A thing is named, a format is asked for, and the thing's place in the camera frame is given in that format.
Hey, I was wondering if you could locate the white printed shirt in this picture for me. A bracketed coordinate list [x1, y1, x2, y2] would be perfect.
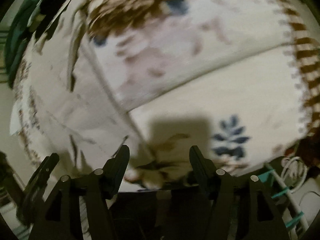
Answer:
[16, 0, 152, 173]

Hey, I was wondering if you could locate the black striped garment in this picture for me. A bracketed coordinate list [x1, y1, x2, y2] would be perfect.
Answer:
[35, 0, 66, 38]

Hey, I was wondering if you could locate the floral bed sheet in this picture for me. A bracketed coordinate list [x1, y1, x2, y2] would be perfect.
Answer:
[10, 0, 319, 192]

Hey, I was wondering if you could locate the dark green folded blanket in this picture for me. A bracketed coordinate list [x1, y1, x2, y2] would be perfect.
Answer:
[4, 0, 40, 89]

